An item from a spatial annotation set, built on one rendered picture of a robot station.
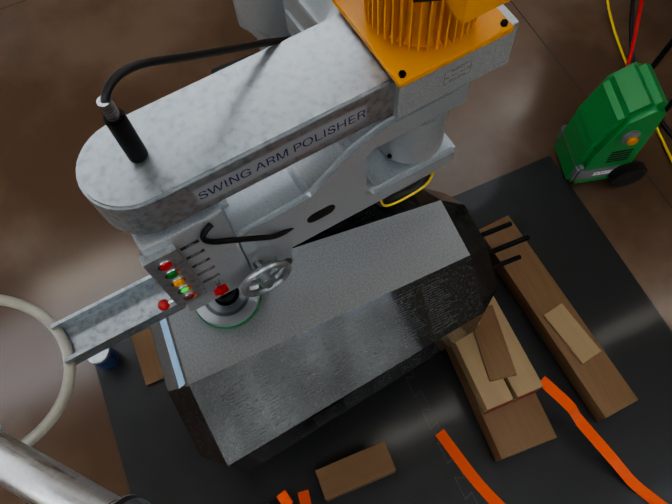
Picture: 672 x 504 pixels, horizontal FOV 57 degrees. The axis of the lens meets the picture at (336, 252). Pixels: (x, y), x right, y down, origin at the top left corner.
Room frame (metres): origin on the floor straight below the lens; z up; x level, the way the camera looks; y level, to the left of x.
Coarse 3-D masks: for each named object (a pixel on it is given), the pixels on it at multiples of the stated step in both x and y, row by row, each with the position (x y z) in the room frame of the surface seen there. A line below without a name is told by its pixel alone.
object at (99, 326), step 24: (264, 264) 0.72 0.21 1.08; (144, 288) 0.69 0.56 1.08; (96, 312) 0.63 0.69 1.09; (120, 312) 0.63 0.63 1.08; (144, 312) 0.62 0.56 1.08; (168, 312) 0.60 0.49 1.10; (72, 336) 0.57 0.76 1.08; (96, 336) 0.56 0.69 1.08; (120, 336) 0.55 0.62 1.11; (72, 360) 0.49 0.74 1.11
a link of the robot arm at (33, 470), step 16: (0, 432) 0.26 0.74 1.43; (0, 448) 0.22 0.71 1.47; (16, 448) 0.22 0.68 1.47; (32, 448) 0.22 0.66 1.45; (0, 464) 0.19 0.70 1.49; (16, 464) 0.18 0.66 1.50; (32, 464) 0.18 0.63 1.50; (48, 464) 0.18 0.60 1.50; (0, 480) 0.16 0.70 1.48; (16, 480) 0.15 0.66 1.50; (32, 480) 0.15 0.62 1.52; (48, 480) 0.14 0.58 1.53; (64, 480) 0.14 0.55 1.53; (80, 480) 0.14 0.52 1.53; (32, 496) 0.12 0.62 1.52; (48, 496) 0.11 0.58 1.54; (64, 496) 0.11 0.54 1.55; (80, 496) 0.10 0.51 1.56; (96, 496) 0.10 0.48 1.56; (112, 496) 0.10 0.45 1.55; (128, 496) 0.09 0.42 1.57
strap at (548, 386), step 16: (544, 384) 0.42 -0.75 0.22; (560, 400) 0.35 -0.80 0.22; (576, 416) 0.29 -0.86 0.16; (592, 432) 0.22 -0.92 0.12; (448, 448) 0.24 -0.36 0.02; (608, 448) 0.15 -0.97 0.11; (464, 464) 0.17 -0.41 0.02; (480, 480) 0.10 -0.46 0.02; (624, 480) 0.03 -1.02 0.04; (304, 496) 0.13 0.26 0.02; (496, 496) 0.04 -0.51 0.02; (656, 496) -0.04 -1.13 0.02
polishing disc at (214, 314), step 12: (252, 288) 0.72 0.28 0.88; (240, 300) 0.69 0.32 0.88; (252, 300) 0.68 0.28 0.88; (204, 312) 0.66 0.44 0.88; (216, 312) 0.66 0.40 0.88; (228, 312) 0.65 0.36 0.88; (240, 312) 0.65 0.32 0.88; (252, 312) 0.65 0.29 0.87; (216, 324) 0.62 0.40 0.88; (228, 324) 0.61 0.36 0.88
